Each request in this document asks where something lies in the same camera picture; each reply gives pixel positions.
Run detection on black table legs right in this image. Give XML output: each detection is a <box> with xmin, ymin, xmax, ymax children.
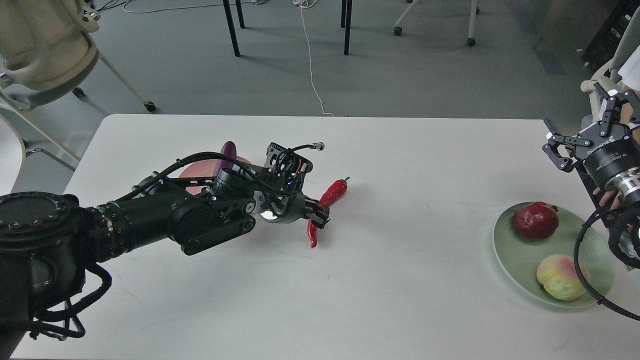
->
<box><xmin>340</xmin><ymin>0</ymin><xmax>353</xmax><ymax>56</ymax></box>

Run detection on green plate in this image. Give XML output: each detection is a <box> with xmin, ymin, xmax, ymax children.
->
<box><xmin>493</xmin><ymin>202</ymin><xmax>615</xmax><ymax>309</ymax></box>

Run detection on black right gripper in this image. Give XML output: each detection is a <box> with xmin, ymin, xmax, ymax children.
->
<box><xmin>542</xmin><ymin>81</ymin><xmax>639</xmax><ymax>191</ymax></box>

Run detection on black table legs left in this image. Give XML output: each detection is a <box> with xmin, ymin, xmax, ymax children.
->
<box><xmin>222</xmin><ymin>0</ymin><xmax>246</xmax><ymax>58</ymax></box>

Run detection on person's hand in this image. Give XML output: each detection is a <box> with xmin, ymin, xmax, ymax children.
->
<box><xmin>592</xmin><ymin>187</ymin><xmax>621</xmax><ymax>211</ymax></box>

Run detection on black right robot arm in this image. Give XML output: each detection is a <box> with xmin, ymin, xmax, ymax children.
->
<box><xmin>542</xmin><ymin>78</ymin><xmax>640</xmax><ymax>321</ymax></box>

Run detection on black table legs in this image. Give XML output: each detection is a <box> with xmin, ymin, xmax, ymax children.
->
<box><xmin>222</xmin><ymin>0</ymin><xmax>246</xmax><ymax>58</ymax></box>
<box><xmin>340</xmin><ymin>0</ymin><xmax>353</xmax><ymax>56</ymax></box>

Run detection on white rolling chair base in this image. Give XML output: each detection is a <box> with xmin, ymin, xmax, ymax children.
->
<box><xmin>392</xmin><ymin>0</ymin><xmax>481</xmax><ymax>48</ymax></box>

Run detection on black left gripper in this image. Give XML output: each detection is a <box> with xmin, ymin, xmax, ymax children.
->
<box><xmin>260</xmin><ymin>193</ymin><xmax>330</xmax><ymax>229</ymax></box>

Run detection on green pink peach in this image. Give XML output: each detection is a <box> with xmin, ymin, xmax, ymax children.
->
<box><xmin>535</xmin><ymin>253</ymin><xmax>587</xmax><ymax>302</ymax></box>

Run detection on purple eggplant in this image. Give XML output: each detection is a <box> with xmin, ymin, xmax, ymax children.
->
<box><xmin>212</xmin><ymin>140</ymin><xmax>237</xmax><ymax>177</ymax></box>

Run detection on red pomegranate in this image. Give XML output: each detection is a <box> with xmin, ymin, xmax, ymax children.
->
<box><xmin>512</xmin><ymin>202</ymin><xmax>560</xmax><ymax>240</ymax></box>

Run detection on white floor cable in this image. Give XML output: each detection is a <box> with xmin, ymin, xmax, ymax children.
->
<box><xmin>292</xmin><ymin>0</ymin><xmax>335</xmax><ymax>117</ymax></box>

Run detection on pink plate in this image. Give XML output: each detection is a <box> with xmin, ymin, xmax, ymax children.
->
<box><xmin>177</xmin><ymin>155</ymin><xmax>252</xmax><ymax>196</ymax></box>

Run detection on red chili pepper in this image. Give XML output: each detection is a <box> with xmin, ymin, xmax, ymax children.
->
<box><xmin>307</xmin><ymin>177</ymin><xmax>350</xmax><ymax>248</ymax></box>

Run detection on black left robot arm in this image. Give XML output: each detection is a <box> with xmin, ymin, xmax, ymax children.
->
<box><xmin>0</xmin><ymin>143</ymin><xmax>330</xmax><ymax>360</ymax></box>

